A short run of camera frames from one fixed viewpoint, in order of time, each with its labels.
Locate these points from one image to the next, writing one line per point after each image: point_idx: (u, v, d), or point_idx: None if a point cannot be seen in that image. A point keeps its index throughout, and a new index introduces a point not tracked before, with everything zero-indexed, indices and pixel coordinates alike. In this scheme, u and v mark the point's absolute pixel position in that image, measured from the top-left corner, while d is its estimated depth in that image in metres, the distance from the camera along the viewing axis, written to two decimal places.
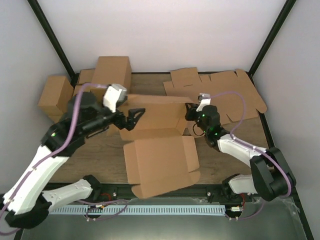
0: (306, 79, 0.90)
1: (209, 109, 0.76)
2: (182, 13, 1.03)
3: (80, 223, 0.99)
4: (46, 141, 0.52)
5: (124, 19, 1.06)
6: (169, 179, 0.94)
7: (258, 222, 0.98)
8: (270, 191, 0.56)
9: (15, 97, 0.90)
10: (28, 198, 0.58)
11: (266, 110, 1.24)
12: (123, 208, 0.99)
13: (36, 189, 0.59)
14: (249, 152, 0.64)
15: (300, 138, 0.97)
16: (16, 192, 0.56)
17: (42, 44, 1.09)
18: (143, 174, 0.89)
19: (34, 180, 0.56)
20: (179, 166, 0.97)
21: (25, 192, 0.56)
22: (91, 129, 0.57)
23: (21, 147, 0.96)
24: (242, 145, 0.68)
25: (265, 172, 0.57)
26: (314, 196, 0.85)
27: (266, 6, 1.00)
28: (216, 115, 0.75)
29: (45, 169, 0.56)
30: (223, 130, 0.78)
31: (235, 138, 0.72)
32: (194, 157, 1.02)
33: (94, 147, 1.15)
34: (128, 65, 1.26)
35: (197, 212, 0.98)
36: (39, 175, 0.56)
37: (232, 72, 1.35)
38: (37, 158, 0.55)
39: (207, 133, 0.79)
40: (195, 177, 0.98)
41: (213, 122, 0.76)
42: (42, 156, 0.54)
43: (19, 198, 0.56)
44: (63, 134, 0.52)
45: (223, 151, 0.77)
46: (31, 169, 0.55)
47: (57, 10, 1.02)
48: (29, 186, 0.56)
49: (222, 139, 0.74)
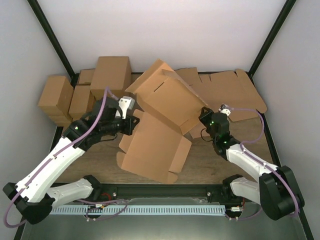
0: (306, 79, 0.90)
1: (220, 116, 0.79)
2: (182, 13, 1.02)
3: (79, 222, 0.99)
4: (68, 133, 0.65)
5: (124, 20, 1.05)
6: (152, 169, 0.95)
7: (257, 222, 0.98)
8: (277, 208, 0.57)
9: (15, 96, 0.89)
10: (43, 187, 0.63)
11: (266, 110, 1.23)
12: (123, 208, 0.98)
13: (50, 180, 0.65)
14: (260, 168, 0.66)
15: (299, 139, 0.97)
16: (33, 179, 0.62)
17: (42, 44, 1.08)
18: (131, 146, 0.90)
19: (51, 167, 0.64)
20: (162, 161, 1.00)
21: (42, 179, 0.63)
22: (106, 130, 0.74)
23: (22, 147, 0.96)
24: (252, 160, 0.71)
25: (273, 190, 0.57)
26: (314, 196, 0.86)
27: (266, 6, 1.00)
28: (226, 123, 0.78)
29: (64, 158, 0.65)
30: (232, 139, 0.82)
31: (245, 150, 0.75)
32: (179, 160, 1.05)
33: (94, 147, 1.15)
34: (127, 65, 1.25)
35: (196, 213, 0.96)
36: (56, 165, 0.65)
37: (232, 72, 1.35)
38: (57, 149, 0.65)
39: (215, 141, 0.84)
40: (173, 179, 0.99)
41: (223, 130, 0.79)
42: (63, 146, 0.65)
43: (34, 186, 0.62)
44: (83, 129, 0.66)
45: (231, 160, 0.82)
46: (52, 157, 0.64)
47: (57, 10, 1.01)
48: (46, 174, 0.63)
49: (232, 149, 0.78)
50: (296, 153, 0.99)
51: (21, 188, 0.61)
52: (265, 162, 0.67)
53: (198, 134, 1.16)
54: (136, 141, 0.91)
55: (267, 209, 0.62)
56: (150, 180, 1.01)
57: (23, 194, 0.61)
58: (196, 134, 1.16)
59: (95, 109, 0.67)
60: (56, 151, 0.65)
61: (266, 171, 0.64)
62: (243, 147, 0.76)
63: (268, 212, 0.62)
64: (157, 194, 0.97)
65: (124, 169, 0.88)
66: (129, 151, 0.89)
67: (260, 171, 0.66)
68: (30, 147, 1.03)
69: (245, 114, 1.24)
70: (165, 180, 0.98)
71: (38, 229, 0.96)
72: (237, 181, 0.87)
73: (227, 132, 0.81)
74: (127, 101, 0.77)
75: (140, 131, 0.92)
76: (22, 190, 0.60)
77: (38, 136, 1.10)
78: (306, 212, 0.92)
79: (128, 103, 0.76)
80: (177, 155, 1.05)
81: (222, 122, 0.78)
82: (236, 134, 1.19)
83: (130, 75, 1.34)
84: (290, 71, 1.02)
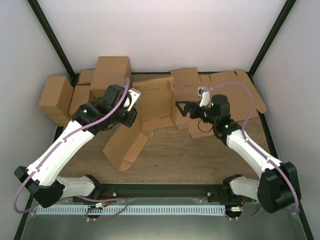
0: (306, 78, 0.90)
1: (219, 98, 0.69)
2: (183, 14, 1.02)
3: (78, 223, 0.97)
4: (77, 117, 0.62)
5: (123, 19, 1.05)
6: (117, 155, 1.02)
7: (258, 222, 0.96)
8: (273, 203, 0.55)
9: (14, 96, 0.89)
10: (54, 171, 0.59)
11: (266, 110, 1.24)
12: (123, 208, 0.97)
13: (61, 164, 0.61)
14: (263, 163, 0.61)
15: (299, 139, 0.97)
16: (44, 162, 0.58)
17: (42, 43, 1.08)
18: (119, 133, 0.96)
19: (62, 150, 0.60)
20: (123, 149, 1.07)
21: (53, 162, 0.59)
22: (115, 118, 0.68)
23: (21, 147, 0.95)
24: (255, 151, 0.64)
25: (273, 186, 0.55)
26: (316, 196, 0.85)
27: (266, 6, 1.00)
28: (226, 105, 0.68)
29: (74, 141, 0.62)
30: (234, 123, 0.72)
31: (248, 139, 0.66)
32: (134, 153, 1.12)
33: (94, 147, 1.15)
34: (128, 66, 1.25)
35: (197, 213, 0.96)
36: (67, 149, 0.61)
37: (232, 72, 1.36)
38: (67, 132, 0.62)
39: (215, 124, 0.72)
40: (125, 167, 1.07)
41: (222, 112, 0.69)
42: (74, 129, 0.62)
43: (45, 169, 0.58)
44: (92, 113, 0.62)
45: (230, 146, 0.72)
46: (62, 140, 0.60)
47: (57, 10, 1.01)
48: (57, 156, 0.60)
49: (234, 136, 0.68)
50: (296, 153, 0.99)
51: (31, 171, 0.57)
52: (269, 156, 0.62)
53: (197, 134, 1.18)
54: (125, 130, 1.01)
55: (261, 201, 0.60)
56: (150, 180, 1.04)
57: (35, 177, 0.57)
58: (196, 134, 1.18)
59: (108, 94, 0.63)
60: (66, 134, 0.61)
61: (269, 166, 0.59)
62: (245, 135, 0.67)
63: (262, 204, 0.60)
64: (157, 194, 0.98)
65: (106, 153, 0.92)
66: (116, 136, 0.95)
67: (263, 165, 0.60)
68: (29, 147, 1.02)
69: (245, 113, 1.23)
70: (123, 168, 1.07)
71: (37, 229, 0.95)
72: (236, 179, 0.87)
73: (227, 115, 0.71)
74: (136, 95, 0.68)
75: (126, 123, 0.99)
76: (33, 173, 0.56)
77: (38, 135, 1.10)
78: (307, 212, 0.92)
79: (136, 98, 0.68)
80: (133, 147, 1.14)
81: (222, 105, 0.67)
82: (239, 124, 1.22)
83: (130, 75, 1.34)
84: (290, 71, 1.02)
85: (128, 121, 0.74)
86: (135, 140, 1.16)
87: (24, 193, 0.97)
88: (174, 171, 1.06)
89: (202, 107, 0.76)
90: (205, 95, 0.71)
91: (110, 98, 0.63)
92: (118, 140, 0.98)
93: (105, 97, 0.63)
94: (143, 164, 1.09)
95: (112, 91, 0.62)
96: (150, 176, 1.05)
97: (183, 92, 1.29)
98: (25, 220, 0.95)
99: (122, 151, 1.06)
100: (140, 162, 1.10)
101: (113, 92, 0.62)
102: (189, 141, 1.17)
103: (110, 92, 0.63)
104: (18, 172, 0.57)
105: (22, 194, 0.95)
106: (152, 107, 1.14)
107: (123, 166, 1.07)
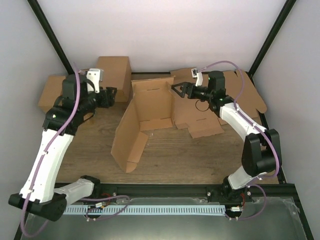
0: (306, 78, 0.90)
1: (216, 72, 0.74)
2: (183, 14, 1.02)
3: (77, 223, 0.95)
4: (49, 124, 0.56)
5: (124, 20, 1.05)
6: (122, 155, 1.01)
7: (257, 223, 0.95)
8: (254, 166, 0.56)
9: (15, 96, 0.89)
10: (49, 183, 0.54)
11: (265, 110, 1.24)
12: (122, 207, 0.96)
13: (53, 175, 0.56)
14: (248, 128, 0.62)
15: (298, 139, 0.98)
16: (36, 179, 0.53)
17: (42, 44, 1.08)
18: (122, 129, 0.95)
19: (48, 163, 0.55)
20: (127, 148, 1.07)
21: (44, 176, 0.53)
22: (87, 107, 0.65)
23: (22, 147, 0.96)
24: (242, 119, 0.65)
25: (257, 150, 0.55)
26: (316, 196, 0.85)
27: (266, 6, 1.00)
28: (222, 78, 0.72)
29: (57, 149, 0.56)
30: (228, 97, 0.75)
31: (238, 109, 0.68)
32: (138, 153, 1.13)
33: (94, 147, 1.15)
34: (127, 66, 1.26)
35: (197, 213, 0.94)
36: (53, 159, 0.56)
37: (232, 72, 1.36)
38: (44, 143, 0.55)
39: (211, 97, 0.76)
40: (131, 169, 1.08)
41: (218, 85, 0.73)
42: (50, 138, 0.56)
43: (40, 186, 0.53)
44: (62, 114, 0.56)
45: (222, 118, 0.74)
46: (43, 153, 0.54)
47: (57, 10, 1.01)
48: (47, 170, 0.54)
49: (226, 107, 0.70)
50: (296, 153, 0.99)
51: (27, 192, 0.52)
52: (255, 123, 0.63)
53: (198, 134, 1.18)
54: (126, 128, 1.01)
55: (245, 165, 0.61)
56: (150, 180, 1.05)
57: (33, 198, 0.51)
58: (196, 134, 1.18)
59: (68, 90, 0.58)
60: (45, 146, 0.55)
61: (254, 132, 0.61)
62: (236, 106, 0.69)
63: (246, 170, 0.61)
64: (156, 194, 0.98)
65: (114, 154, 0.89)
66: (119, 135, 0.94)
67: (248, 131, 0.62)
68: (30, 147, 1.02)
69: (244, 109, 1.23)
70: (129, 170, 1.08)
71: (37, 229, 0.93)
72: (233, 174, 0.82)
73: (223, 89, 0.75)
74: (96, 73, 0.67)
75: (126, 121, 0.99)
76: (29, 195, 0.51)
77: (38, 135, 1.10)
78: (307, 212, 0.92)
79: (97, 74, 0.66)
80: (135, 147, 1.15)
81: (218, 77, 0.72)
82: (242, 107, 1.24)
83: (130, 75, 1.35)
84: (290, 71, 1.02)
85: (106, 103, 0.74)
86: (136, 140, 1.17)
87: None
88: (175, 171, 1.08)
89: (197, 87, 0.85)
90: (199, 74, 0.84)
91: (70, 92, 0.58)
92: (122, 141, 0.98)
93: (64, 93, 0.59)
94: (143, 164, 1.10)
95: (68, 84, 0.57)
96: (150, 176, 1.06)
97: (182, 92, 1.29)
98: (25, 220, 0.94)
99: (126, 152, 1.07)
100: (140, 162, 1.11)
101: (70, 84, 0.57)
102: (189, 141, 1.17)
103: (67, 86, 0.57)
104: (12, 200, 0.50)
105: None
106: (151, 107, 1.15)
107: (128, 166, 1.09)
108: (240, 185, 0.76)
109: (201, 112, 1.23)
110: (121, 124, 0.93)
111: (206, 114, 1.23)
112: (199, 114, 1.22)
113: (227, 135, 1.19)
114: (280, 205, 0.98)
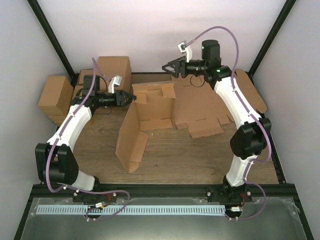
0: (306, 78, 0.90)
1: (210, 41, 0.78)
2: (183, 14, 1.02)
3: (76, 224, 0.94)
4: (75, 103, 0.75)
5: (123, 19, 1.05)
6: (124, 154, 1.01)
7: (258, 223, 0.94)
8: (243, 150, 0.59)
9: (14, 96, 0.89)
10: (72, 138, 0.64)
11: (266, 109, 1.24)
12: (121, 208, 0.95)
13: (75, 135, 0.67)
14: (244, 116, 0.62)
15: (298, 139, 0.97)
16: (63, 130, 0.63)
17: (42, 43, 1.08)
18: (125, 128, 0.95)
19: (74, 122, 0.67)
20: (129, 147, 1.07)
21: (71, 130, 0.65)
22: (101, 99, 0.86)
23: (22, 146, 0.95)
24: (237, 100, 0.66)
25: (248, 138, 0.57)
26: (316, 195, 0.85)
27: (267, 6, 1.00)
28: (216, 47, 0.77)
29: (82, 116, 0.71)
30: (224, 67, 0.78)
31: (236, 89, 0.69)
32: (139, 153, 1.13)
33: (94, 147, 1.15)
34: (128, 65, 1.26)
35: (197, 213, 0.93)
36: (77, 121, 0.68)
37: None
38: (72, 110, 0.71)
39: (205, 67, 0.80)
40: (133, 168, 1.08)
41: (213, 54, 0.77)
42: (75, 109, 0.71)
43: (66, 136, 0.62)
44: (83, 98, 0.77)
45: (217, 92, 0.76)
46: (72, 114, 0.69)
47: (57, 10, 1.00)
48: (73, 125, 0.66)
49: (224, 85, 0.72)
50: (296, 153, 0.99)
51: (54, 139, 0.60)
52: (251, 110, 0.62)
53: (198, 134, 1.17)
54: (128, 127, 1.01)
55: (234, 147, 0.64)
56: (150, 179, 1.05)
57: (59, 143, 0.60)
58: (196, 134, 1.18)
59: (87, 82, 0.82)
60: (73, 111, 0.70)
61: (249, 120, 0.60)
62: (235, 85, 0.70)
63: (233, 148, 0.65)
64: (156, 194, 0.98)
65: (119, 151, 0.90)
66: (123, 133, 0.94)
67: (243, 119, 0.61)
68: (30, 146, 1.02)
69: (258, 103, 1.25)
70: (132, 170, 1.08)
71: (37, 229, 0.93)
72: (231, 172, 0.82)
73: (217, 59, 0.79)
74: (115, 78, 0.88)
75: (128, 120, 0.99)
76: (57, 139, 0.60)
77: (38, 135, 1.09)
78: (306, 212, 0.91)
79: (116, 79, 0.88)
80: (136, 148, 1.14)
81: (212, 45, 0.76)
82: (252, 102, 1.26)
83: (130, 75, 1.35)
84: (290, 70, 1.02)
85: (120, 102, 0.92)
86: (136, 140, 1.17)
87: (24, 193, 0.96)
88: (175, 171, 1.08)
89: (189, 62, 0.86)
90: (187, 50, 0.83)
91: (89, 84, 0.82)
92: (124, 140, 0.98)
93: (85, 86, 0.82)
94: (143, 164, 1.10)
95: (88, 79, 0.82)
96: (150, 176, 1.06)
97: (183, 92, 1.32)
98: (25, 220, 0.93)
99: (128, 153, 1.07)
100: (140, 162, 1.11)
101: (89, 78, 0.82)
102: (189, 141, 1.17)
103: (87, 80, 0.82)
104: (39, 147, 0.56)
105: (22, 195, 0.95)
106: (152, 107, 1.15)
107: (132, 166, 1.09)
108: (238, 180, 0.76)
109: (200, 113, 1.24)
110: (124, 123, 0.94)
111: (206, 114, 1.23)
112: (199, 114, 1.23)
113: (227, 135, 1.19)
114: (280, 205, 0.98)
